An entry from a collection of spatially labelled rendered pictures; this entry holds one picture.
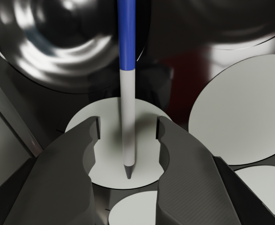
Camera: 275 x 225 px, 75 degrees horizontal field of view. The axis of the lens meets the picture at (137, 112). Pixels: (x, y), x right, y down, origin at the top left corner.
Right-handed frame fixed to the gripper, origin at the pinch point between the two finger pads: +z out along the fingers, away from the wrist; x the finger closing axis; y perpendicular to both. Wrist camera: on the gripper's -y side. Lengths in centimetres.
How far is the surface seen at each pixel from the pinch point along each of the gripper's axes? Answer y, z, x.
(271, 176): 7.4, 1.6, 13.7
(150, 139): 3.0, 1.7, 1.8
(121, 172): 6.8, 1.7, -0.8
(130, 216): 13.7, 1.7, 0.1
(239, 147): 3.9, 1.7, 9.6
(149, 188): 9.0, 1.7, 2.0
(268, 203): 11.7, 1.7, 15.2
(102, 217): 13.8, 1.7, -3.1
